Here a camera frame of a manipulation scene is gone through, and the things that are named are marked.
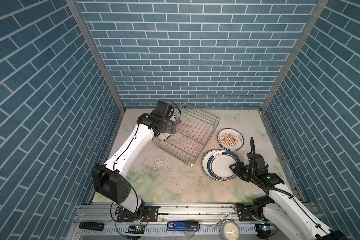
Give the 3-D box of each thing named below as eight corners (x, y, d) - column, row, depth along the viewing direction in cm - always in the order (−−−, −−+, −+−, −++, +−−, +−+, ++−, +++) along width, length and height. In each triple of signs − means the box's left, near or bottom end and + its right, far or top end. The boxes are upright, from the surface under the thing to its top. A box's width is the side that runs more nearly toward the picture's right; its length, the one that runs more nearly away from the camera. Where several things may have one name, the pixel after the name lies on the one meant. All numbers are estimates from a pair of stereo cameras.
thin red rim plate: (219, 152, 98) (220, 149, 96) (216, 131, 110) (216, 128, 107) (245, 152, 99) (246, 149, 96) (239, 131, 110) (240, 128, 107)
